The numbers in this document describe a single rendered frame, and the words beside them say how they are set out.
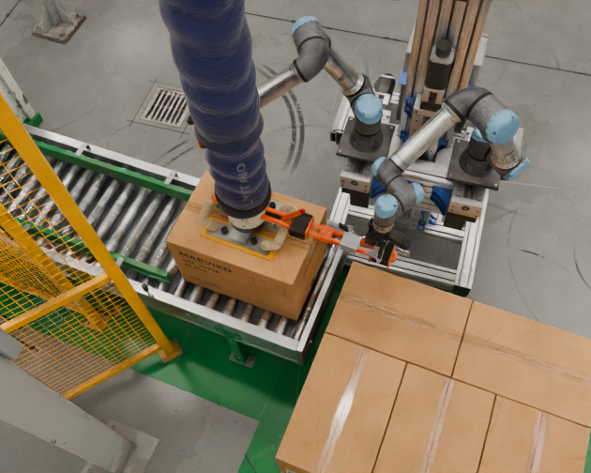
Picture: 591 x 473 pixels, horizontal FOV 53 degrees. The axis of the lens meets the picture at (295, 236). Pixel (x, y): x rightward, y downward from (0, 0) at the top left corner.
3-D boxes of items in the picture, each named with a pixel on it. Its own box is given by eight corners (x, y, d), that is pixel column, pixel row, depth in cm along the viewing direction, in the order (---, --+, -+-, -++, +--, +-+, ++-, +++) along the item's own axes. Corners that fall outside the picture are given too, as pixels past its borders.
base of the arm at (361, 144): (354, 123, 275) (355, 108, 266) (386, 129, 272) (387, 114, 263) (345, 148, 268) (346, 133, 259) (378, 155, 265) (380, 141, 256)
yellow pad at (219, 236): (200, 236, 259) (198, 231, 255) (210, 218, 263) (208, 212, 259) (271, 262, 251) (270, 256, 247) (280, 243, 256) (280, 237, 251)
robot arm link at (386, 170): (467, 67, 205) (363, 166, 217) (489, 86, 200) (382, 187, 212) (475, 80, 215) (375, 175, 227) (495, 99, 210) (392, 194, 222)
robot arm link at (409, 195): (409, 170, 214) (384, 184, 212) (428, 191, 209) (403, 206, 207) (406, 182, 221) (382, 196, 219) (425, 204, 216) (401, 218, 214)
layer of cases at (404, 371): (280, 471, 286) (275, 457, 251) (350, 293, 330) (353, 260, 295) (534, 579, 259) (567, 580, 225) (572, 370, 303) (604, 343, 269)
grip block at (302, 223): (287, 235, 246) (286, 228, 241) (296, 216, 250) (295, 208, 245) (306, 241, 244) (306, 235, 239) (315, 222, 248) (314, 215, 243)
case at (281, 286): (184, 280, 293) (164, 240, 259) (219, 215, 311) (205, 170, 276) (296, 321, 280) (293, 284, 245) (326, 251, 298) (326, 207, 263)
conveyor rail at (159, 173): (-14, 134, 365) (-30, 114, 348) (-8, 129, 367) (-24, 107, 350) (343, 251, 314) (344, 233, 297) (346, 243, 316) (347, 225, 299)
